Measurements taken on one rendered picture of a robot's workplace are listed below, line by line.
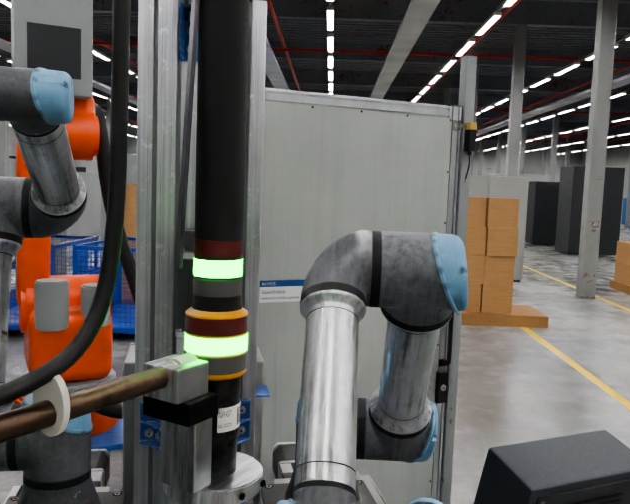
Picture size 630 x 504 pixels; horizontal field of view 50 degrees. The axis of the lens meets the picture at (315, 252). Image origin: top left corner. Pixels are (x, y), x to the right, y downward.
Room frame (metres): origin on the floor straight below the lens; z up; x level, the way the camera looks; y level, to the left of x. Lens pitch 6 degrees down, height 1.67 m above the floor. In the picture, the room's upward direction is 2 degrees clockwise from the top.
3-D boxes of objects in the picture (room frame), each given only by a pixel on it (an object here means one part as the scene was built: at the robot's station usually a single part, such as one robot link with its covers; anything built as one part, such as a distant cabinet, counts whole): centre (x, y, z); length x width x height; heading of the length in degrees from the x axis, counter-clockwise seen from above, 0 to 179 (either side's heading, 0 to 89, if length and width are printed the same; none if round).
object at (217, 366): (0.46, 0.07, 1.54); 0.04 x 0.04 x 0.01
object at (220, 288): (0.46, 0.07, 1.60); 0.03 x 0.03 x 0.01
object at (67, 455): (1.17, 0.46, 1.20); 0.13 x 0.12 x 0.14; 103
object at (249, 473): (0.45, 0.07, 1.50); 0.09 x 0.07 x 0.10; 149
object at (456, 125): (2.69, -0.57, 1.82); 0.09 x 0.04 x 0.23; 114
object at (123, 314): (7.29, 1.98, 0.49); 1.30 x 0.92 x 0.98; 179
